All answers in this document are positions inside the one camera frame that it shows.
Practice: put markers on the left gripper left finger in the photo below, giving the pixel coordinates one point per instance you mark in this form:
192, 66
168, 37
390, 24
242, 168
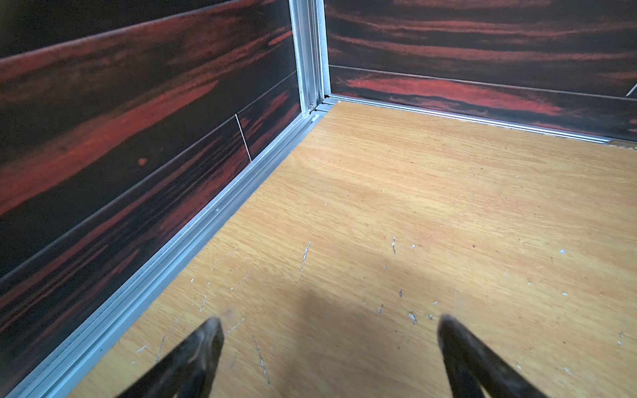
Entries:
189, 370

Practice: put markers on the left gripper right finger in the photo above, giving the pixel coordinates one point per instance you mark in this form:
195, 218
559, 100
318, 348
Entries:
473, 369

